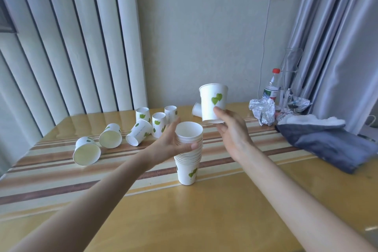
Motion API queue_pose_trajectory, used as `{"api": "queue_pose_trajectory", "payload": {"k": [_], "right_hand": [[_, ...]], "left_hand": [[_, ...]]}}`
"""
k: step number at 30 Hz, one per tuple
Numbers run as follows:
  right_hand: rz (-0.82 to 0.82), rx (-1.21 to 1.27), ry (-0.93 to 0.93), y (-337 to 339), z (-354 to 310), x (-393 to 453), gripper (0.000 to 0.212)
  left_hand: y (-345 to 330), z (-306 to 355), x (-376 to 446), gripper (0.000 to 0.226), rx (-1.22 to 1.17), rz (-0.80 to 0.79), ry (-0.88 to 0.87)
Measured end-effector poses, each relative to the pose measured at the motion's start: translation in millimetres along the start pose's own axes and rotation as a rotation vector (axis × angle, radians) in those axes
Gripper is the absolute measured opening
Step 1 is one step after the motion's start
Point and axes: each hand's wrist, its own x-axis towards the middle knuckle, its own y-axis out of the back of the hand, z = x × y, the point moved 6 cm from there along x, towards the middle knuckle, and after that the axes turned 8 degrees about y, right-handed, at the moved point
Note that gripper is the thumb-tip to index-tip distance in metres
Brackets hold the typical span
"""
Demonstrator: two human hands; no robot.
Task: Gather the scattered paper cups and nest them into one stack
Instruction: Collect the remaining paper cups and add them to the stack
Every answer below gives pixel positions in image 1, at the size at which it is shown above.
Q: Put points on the person's right forearm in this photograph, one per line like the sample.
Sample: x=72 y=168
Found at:
x=292 y=201

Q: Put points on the person's right hand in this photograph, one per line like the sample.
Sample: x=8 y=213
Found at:
x=234 y=135

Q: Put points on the white vertical blinds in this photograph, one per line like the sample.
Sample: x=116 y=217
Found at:
x=73 y=39

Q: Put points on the large crumpled aluminium foil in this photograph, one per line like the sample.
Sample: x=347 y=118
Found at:
x=262 y=111

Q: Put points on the grey curtain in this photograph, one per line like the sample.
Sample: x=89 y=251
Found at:
x=339 y=39

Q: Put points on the clear plastic container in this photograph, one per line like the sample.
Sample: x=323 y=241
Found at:
x=291 y=65

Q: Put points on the small crumpled aluminium foil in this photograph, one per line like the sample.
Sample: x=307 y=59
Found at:
x=301 y=103

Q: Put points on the group of loose paper cups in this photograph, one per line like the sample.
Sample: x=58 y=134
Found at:
x=110 y=136

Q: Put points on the person's left thumb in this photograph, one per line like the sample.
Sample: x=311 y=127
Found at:
x=187 y=146

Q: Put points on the person's right thumb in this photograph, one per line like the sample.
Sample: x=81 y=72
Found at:
x=219 y=114

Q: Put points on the striped table runner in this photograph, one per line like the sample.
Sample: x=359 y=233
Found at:
x=59 y=169

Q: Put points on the blue fleece-lined jacket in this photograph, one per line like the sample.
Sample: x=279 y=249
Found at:
x=327 y=142

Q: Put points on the white leaf-print paper cup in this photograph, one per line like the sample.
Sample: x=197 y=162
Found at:
x=214 y=95
x=197 y=110

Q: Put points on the person's left hand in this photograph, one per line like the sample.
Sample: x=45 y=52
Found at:
x=164 y=150

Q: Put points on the person's left forearm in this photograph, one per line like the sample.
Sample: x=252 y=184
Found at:
x=88 y=204

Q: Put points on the red-capped plastic water bottle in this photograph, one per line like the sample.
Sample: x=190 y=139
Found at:
x=271 y=91

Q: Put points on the stack of nested paper cups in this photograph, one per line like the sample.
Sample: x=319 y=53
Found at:
x=189 y=166

